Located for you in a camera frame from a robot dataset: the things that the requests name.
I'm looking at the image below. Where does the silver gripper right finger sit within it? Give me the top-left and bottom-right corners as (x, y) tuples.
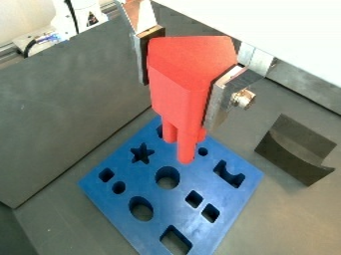
(202, 42), (275, 130)

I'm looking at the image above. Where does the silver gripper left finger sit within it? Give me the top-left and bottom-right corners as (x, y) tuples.
(120, 0), (166, 86)

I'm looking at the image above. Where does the red three-prong peg block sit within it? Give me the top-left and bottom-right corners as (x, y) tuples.
(147, 36), (236, 164)

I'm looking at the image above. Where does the black curved foam block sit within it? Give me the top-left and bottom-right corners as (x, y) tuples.
(254, 115), (337, 186)

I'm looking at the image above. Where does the dark grey foam panel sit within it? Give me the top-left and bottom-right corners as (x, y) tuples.
(0, 18), (150, 208)

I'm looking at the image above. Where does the blue shape-sorter insertion board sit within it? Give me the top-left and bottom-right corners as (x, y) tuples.
(79, 119), (263, 255)

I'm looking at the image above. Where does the white robot base with cables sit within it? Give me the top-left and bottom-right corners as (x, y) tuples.
(13, 0), (108, 58)

